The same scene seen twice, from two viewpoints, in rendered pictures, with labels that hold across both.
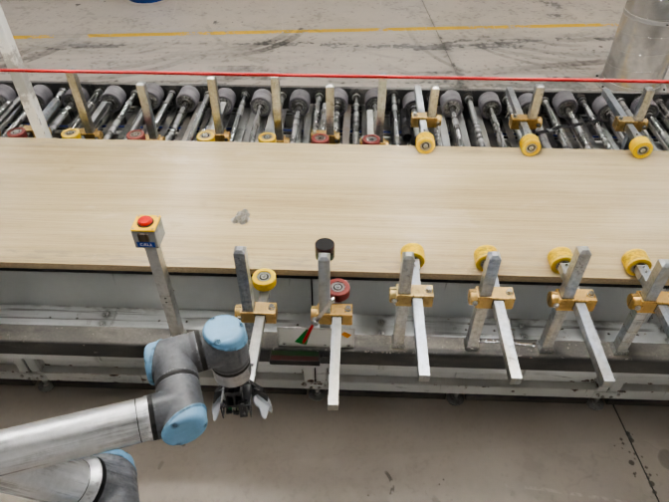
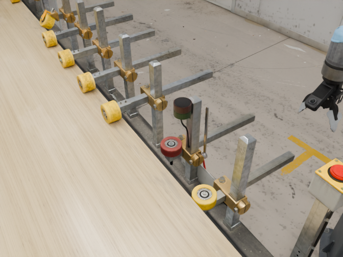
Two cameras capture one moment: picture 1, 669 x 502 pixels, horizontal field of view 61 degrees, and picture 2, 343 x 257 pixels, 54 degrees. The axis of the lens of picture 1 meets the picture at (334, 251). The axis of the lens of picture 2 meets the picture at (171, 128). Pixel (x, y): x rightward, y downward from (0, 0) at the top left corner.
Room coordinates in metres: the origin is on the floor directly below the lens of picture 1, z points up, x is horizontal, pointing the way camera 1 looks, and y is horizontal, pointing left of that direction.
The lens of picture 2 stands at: (1.80, 0.72, 1.77)
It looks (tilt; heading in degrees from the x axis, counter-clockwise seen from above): 41 degrees down; 235
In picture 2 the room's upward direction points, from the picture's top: straight up
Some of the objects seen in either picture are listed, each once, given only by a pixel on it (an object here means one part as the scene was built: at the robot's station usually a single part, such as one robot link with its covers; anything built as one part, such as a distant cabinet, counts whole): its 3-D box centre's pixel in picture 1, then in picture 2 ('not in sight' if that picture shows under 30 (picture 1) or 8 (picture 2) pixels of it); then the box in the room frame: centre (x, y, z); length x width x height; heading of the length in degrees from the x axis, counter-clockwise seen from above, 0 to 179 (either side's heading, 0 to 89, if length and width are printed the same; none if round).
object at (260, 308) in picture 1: (256, 312); (231, 195); (1.23, 0.26, 0.84); 0.13 x 0.06 x 0.05; 88
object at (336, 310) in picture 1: (332, 313); (188, 151); (1.23, 0.01, 0.85); 0.13 x 0.06 x 0.05; 88
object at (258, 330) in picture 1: (257, 335); (248, 180); (1.14, 0.24, 0.84); 0.43 x 0.03 x 0.04; 178
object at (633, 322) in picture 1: (637, 315); (87, 43); (1.19, -0.97, 0.88); 0.03 x 0.03 x 0.48; 88
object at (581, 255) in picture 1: (561, 304); (104, 54); (1.20, -0.72, 0.92); 0.03 x 0.03 x 0.48; 88
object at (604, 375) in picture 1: (582, 314); (112, 43); (1.13, -0.76, 0.95); 0.50 x 0.04 x 0.04; 178
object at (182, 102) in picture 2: (325, 269); (182, 127); (1.27, 0.03, 1.00); 0.06 x 0.06 x 0.22; 88
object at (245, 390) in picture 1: (236, 389); (329, 89); (0.78, 0.24, 1.08); 0.09 x 0.08 x 0.12; 3
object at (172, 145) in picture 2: (337, 297); (171, 153); (1.29, -0.01, 0.85); 0.08 x 0.08 x 0.11
